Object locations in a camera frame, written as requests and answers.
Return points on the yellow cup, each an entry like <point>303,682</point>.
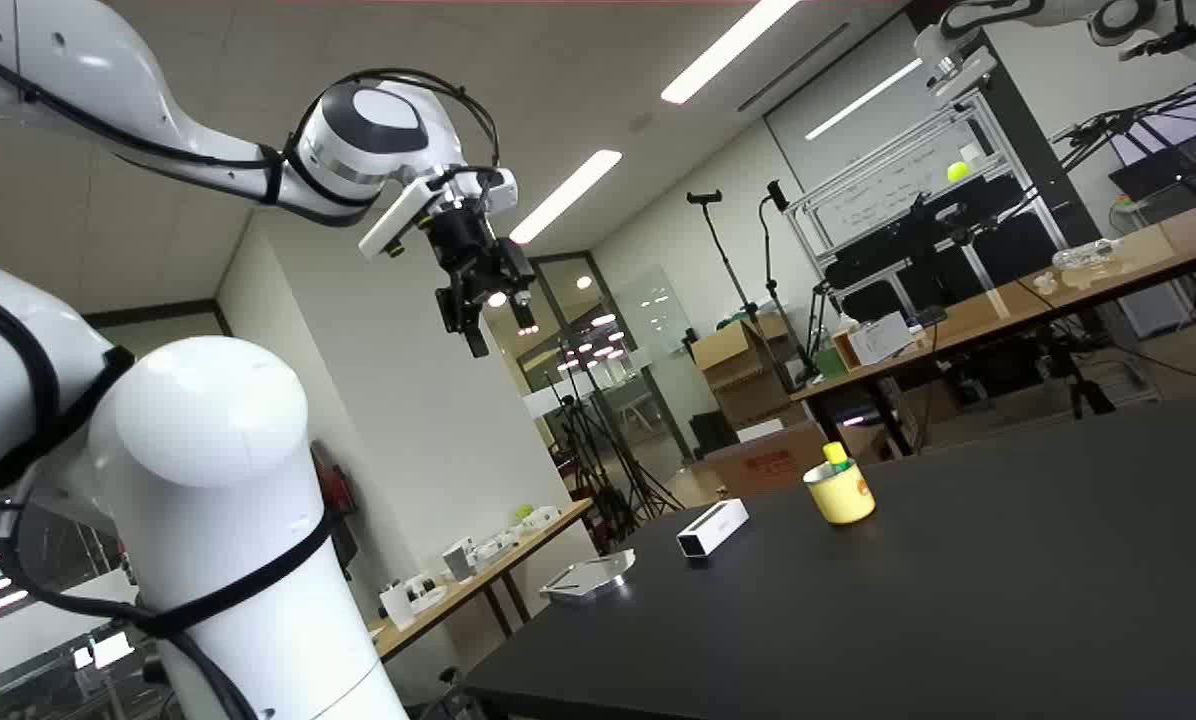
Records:
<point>840,499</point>

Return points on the wooden office desk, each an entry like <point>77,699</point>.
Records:
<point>998,311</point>

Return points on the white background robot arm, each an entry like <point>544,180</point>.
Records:
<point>1022,18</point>

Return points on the large brown cardboard box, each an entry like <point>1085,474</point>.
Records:
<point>763,466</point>

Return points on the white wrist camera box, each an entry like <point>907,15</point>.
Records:
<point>396,218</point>

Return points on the white boxes on side table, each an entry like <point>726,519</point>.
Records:
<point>413,602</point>

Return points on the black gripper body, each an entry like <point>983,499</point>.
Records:
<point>472,247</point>

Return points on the yellow green glue stick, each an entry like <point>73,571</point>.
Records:
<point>836,453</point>

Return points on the long ceiling light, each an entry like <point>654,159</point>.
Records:
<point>862,96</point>
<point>726,49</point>
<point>567,198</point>

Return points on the black computer monitors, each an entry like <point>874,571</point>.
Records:
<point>942,247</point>

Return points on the yellow tennis ball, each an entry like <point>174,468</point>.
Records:
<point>959,172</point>

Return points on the long wooden side table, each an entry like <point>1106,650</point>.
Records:
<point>490,581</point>

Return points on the stacked cardboard boxes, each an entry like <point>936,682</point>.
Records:
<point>743,362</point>

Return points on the white rectangular box device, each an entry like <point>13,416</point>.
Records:
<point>713,528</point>

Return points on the black tripod stand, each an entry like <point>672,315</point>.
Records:
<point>773,247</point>
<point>717,247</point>

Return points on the flat white grey device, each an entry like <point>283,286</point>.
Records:
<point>588,578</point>

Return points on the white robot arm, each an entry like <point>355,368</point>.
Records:
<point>208,466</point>

